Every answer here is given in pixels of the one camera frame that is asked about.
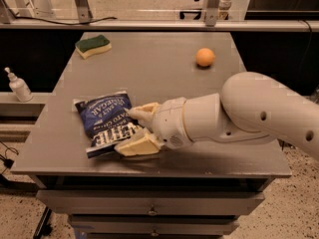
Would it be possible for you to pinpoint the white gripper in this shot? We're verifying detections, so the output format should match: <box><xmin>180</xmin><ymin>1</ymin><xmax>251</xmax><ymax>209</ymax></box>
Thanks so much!
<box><xmin>115</xmin><ymin>98</ymin><xmax>192</xmax><ymax>156</ymax></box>

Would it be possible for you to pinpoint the blue chip bag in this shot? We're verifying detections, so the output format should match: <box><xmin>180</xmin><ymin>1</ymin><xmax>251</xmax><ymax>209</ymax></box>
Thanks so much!
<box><xmin>73</xmin><ymin>92</ymin><xmax>141</xmax><ymax>158</ymax></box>

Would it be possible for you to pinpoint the orange fruit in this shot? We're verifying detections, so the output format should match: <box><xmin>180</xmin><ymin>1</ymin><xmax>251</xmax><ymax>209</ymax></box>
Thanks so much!
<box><xmin>195</xmin><ymin>48</ymin><xmax>215</xmax><ymax>67</ymax></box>

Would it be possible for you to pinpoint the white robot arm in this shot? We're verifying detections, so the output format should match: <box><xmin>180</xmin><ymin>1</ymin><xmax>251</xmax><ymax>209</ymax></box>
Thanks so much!
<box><xmin>116</xmin><ymin>72</ymin><xmax>319</xmax><ymax>159</ymax></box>

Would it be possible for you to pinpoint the grey drawer cabinet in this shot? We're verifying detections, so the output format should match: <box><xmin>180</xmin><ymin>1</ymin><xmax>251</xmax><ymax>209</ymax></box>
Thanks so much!
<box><xmin>13</xmin><ymin>32</ymin><xmax>291</xmax><ymax>239</ymax></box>

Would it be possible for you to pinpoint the upper drawer knob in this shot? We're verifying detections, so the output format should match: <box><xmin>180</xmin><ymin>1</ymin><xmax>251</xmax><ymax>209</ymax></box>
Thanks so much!
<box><xmin>148</xmin><ymin>206</ymin><xmax>159</xmax><ymax>216</ymax></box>

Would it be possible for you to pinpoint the drawer knob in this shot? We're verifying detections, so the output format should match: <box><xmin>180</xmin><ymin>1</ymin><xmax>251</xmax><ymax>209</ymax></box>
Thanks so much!
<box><xmin>151</xmin><ymin>230</ymin><xmax>159</xmax><ymax>237</ymax></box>
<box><xmin>148</xmin><ymin>206</ymin><xmax>159</xmax><ymax>216</ymax></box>

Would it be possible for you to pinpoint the green and yellow sponge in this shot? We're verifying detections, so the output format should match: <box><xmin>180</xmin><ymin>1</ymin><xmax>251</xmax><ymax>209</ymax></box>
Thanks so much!
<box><xmin>75</xmin><ymin>35</ymin><xmax>112</xmax><ymax>59</ymax></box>

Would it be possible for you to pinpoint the lower drawer knob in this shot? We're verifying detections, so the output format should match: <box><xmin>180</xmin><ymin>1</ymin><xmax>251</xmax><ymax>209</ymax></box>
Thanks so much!
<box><xmin>151</xmin><ymin>230</ymin><xmax>159</xmax><ymax>237</ymax></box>

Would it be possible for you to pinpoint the white pump bottle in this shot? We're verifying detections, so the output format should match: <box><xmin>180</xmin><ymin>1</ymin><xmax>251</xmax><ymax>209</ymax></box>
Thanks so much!
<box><xmin>4</xmin><ymin>67</ymin><xmax>33</xmax><ymax>103</ymax></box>

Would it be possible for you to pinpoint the metal frame bracket left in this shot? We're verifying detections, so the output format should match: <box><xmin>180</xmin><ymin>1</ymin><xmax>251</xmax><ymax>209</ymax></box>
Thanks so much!
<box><xmin>74</xmin><ymin>0</ymin><xmax>93</xmax><ymax>24</ymax></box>

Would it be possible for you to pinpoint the metal frame bracket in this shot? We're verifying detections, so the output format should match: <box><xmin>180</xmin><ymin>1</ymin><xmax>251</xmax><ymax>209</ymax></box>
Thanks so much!
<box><xmin>203</xmin><ymin>0</ymin><xmax>220</xmax><ymax>27</ymax></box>
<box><xmin>74</xmin><ymin>0</ymin><xmax>93</xmax><ymax>24</ymax></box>

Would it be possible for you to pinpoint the black cable on floor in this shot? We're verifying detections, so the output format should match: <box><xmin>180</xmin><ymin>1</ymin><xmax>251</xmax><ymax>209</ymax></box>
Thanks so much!
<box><xmin>0</xmin><ymin>140</ymin><xmax>20</xmax><ymax>176</ymax></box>

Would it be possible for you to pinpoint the metal frame bracket right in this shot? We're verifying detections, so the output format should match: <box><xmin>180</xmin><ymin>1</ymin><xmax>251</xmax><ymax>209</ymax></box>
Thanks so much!
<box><xmin>203</xmin><ymin>0</ymin><xmax>220</xmax><ymax>27</ymax></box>

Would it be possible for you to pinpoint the black cable on ledge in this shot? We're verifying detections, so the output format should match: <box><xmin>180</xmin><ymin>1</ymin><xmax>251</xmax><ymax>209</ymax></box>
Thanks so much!
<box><xmin>9</xmin><ymin>7</ymin><xmax>118</xmax><ymax>26</ymax></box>

